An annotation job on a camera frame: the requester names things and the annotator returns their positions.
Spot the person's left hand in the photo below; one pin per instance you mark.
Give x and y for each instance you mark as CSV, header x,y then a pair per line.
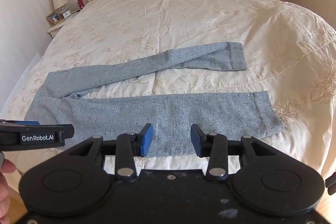
x,y
4,187

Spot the wooden photo frame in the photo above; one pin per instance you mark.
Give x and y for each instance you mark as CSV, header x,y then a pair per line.
x,y
53,18

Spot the cream embroidered bedspread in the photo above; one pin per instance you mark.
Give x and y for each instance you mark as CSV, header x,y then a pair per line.
x,y
183,16

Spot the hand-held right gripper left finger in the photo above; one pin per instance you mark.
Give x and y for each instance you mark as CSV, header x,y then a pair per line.
x,y
147,141

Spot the small alarm clock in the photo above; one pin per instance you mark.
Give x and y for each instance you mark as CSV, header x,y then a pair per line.
x,y
65,14

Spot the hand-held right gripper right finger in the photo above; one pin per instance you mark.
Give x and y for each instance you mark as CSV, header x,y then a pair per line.
x,y
197,141

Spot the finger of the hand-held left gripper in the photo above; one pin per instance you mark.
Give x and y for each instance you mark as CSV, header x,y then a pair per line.
x,y
68,131

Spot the red box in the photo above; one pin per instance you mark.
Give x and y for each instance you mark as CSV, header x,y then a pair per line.
x,y
80,2

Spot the grey-blue speckled pants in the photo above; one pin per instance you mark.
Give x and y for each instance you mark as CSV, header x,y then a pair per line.
x,y
170,113

